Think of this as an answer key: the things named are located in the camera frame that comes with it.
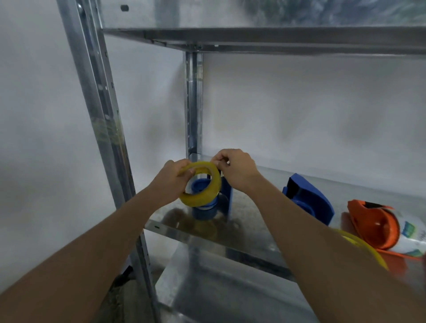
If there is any person's left hand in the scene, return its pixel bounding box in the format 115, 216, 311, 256
147, 159, 196, 207

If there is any person's right hand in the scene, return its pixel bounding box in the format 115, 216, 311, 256
210, 148, 263, 194

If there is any blue tape dispenser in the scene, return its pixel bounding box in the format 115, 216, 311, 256
282, 173, 336, 227
191, 175, 234, 221

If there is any yellow tape roll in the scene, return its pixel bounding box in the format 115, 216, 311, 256
178, 161, 223, 208
332, 228, 391, 271

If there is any orange tape dispenser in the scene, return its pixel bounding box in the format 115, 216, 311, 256
347, 199, 426, 260

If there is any white tape core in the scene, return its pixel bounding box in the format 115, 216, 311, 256
387, 207, 426, 259

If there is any person's left forearm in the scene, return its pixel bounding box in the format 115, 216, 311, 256
0, 188, 160, 323

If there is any person's right forearm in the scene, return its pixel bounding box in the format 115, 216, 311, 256
248, 174, 426, 323

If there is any galvanized metal shelving rack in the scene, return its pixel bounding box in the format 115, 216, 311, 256
55, 0, 426, 323

